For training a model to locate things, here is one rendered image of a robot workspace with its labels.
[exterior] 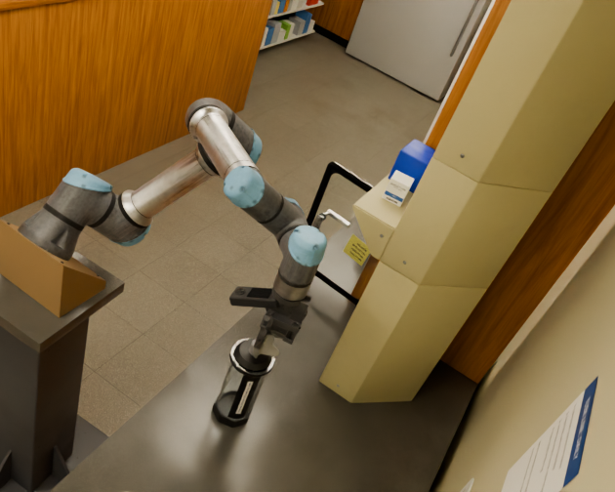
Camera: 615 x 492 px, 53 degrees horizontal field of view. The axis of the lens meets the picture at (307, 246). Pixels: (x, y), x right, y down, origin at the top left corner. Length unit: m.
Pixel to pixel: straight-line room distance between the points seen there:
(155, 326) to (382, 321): 1.68
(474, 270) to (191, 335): 1.83
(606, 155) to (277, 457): 1.09
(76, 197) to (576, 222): 1.29
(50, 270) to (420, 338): 0.97
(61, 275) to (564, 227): 1.30
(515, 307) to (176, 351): 1.67
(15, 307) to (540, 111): 1.37
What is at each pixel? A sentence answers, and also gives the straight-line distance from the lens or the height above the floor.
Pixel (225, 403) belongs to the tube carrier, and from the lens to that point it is 1.56.
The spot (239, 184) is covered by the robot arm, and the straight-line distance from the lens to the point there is 1.19.
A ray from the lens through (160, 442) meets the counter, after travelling 1.57.
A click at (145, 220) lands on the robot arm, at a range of 1.76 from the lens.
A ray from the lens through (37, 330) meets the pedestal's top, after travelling 1.75.
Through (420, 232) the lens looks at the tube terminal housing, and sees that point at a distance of 1.40.
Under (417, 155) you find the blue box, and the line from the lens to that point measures 1.56.
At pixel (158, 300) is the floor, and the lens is 3.17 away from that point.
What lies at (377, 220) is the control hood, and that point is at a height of 1.51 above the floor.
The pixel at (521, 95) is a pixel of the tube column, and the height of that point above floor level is 1.91.
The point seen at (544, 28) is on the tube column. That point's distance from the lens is 1.22.
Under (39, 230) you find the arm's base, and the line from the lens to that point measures 1.71.
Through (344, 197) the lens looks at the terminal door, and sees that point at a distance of 1.84.
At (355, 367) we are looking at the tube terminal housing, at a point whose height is 1.07.
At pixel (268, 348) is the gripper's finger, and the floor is 1.24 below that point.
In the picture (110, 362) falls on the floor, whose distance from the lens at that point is 2.89.
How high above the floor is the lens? 2.26
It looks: 37 degrees down
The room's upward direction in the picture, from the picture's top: 22 degrees clockwise
